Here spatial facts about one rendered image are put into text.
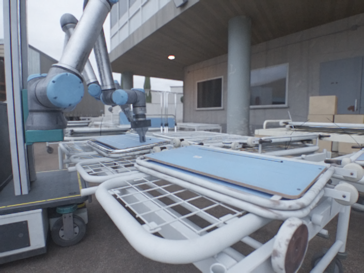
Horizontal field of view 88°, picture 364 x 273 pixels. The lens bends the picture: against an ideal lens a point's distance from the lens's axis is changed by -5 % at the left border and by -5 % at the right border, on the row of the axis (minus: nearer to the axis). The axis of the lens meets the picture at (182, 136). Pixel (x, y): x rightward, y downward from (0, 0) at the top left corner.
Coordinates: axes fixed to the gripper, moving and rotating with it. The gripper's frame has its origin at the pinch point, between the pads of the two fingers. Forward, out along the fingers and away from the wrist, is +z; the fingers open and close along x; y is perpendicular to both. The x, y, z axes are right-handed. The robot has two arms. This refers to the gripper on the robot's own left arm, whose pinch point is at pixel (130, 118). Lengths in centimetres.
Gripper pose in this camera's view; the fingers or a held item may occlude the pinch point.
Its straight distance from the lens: 171.6
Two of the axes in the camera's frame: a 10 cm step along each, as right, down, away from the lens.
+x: -3.5, 0.2, 9.4
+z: 4.1, 9.0, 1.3
